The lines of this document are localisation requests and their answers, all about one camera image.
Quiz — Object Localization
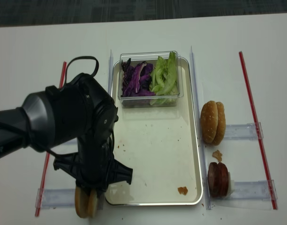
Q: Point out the red right rail strip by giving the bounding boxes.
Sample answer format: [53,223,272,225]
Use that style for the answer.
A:
[238,51,278,210]

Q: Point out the sesame bun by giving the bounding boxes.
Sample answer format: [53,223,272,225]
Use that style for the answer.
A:
[212,102,226,145]
[200,101,218,143]

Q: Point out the red rail strip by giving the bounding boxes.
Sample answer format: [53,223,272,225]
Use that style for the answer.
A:
[34,61,67,217]
[238,51,278,210]

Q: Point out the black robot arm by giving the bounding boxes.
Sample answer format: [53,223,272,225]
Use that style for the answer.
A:
[0,74,133,194]

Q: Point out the right sesame bun top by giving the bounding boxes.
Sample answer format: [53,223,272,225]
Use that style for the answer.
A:
[212,102,226,145]

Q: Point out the left sesame bun top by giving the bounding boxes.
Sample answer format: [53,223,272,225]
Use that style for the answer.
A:
[200,101,218,143]

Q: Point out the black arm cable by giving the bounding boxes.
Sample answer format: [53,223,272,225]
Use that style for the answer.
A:
[63,55,99,87]

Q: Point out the left meat patty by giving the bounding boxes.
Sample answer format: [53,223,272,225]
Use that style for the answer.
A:
[207,162,220,198]

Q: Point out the bun slice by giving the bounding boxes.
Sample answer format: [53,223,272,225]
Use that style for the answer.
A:
[75,186,88,218]
[87,189,98,218]

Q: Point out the clear salad container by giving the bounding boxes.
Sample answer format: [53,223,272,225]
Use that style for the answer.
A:
[118,51,183,108]

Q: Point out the white metal tray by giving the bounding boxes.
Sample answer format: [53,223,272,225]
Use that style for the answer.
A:
[105,58,203,206]

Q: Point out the clear holder near bun tops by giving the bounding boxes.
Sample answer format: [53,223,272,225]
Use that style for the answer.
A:
[223,123,264,140]

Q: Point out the white patty pusher block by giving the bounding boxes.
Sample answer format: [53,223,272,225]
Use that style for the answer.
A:
[227,172,235,196]

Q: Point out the clear holder near patties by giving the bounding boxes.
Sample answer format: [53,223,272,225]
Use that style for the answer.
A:
[211,180,278,210]

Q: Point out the right meat patty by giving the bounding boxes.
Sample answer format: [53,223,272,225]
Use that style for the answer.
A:
[218,162,229,197]

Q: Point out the brown crumb on tray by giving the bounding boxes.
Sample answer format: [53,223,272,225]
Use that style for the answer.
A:
[177,186,188,195]

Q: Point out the clear holder near buns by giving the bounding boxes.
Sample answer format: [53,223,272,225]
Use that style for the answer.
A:
[35,187,104,210]

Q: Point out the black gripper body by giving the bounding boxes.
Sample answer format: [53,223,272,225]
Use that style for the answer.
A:
[53,131,133,195]

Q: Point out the red left rail strip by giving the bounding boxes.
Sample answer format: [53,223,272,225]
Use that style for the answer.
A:
[34,61,67,217]

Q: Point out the purple cabbage leaves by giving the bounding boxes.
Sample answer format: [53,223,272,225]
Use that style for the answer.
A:
[121,58,155,98]

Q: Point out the green lettuce leaves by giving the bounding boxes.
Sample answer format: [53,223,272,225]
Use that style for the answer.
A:
[149,52,179,106]

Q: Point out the clear long right rail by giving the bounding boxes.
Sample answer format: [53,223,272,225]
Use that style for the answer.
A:
[189,46,213,210]

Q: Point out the brown crumb on table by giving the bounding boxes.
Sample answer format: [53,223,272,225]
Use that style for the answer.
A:
[212,150,223,162]

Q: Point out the meat patty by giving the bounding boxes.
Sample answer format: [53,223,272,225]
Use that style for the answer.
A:
[207,162,220,198]
[218,162,229,197]

